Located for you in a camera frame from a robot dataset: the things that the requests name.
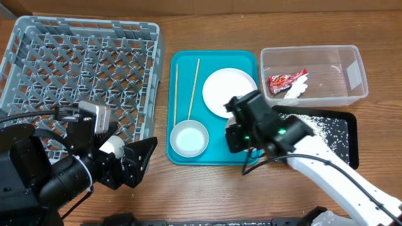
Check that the small white bowl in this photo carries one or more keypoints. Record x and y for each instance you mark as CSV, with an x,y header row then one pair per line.
x,y
230,122

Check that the teal plastic tray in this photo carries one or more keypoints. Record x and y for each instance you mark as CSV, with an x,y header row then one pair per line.
x,y
182,73

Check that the white napkin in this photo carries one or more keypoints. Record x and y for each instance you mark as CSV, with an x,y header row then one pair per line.
x,y
297,88

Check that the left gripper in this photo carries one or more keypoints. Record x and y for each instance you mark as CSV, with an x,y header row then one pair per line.
x,y
115,174

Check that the black plastic tray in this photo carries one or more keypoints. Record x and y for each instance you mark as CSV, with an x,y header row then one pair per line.
x,y
350,118

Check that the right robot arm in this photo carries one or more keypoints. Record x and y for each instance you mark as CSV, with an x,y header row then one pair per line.
x,y
305,152

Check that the large white plate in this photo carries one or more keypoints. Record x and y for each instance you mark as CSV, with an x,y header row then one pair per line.
x,y
224,84

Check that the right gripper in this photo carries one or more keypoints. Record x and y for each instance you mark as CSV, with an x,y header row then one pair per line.
x,y
232,142

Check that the white paper cup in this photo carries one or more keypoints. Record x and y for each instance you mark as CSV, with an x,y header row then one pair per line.
x,y
113,145

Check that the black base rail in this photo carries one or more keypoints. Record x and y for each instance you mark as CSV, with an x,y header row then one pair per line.
x,y
129,220

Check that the red snack wrapper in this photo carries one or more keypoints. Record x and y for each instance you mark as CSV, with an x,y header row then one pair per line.
x,y
277,83

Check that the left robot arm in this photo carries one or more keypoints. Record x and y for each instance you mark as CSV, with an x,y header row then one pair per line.
x,y
33,190

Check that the grey plastic dish rack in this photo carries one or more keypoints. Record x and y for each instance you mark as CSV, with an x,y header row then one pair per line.
x,y
61,61

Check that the clear plastic bin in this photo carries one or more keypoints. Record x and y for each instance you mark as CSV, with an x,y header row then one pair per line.
x,y
336,74

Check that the grey metal bowl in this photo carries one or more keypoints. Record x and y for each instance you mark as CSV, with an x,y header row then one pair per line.
x,y
189,138

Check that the spilled rice pile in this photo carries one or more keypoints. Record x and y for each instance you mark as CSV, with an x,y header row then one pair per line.
x,y
333,132

